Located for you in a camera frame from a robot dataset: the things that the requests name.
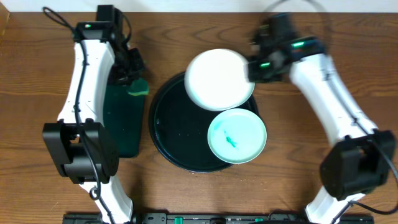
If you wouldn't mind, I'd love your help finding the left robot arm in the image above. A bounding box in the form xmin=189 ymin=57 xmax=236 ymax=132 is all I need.
xmin=42 ymin=21 xmax=147 ymax=223

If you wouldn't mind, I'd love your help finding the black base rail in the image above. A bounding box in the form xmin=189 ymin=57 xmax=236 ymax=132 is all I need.
xmin=62 ymin=212 xmax=375 ymax=224

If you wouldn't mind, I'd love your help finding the white plate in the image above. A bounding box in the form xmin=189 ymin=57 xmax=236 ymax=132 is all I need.
xmin=184 ymin=49 xmax=255 ymax=111

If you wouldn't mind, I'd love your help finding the green sponge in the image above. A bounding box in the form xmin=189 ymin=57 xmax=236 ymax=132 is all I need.
xmin=127 ymin=78 xmax=149 ymax=96

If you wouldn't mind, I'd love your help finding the green plate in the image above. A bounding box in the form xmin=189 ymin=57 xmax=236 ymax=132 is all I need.
xmin=207 ymin=108 xmax=267 ymax=164

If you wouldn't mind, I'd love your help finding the rectangular dark green tray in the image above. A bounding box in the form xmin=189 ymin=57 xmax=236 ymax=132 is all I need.
xmin=103 ymin=85 xmax=146 ymax=158

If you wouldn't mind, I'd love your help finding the round black tray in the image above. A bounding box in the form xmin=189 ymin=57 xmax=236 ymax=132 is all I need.
xmin=149 ymin=73 xmax=259 ymax=172

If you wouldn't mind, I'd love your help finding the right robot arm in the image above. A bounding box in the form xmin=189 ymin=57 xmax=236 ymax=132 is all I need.
xmin=248 ymin=34 xmax=397 ymax=223

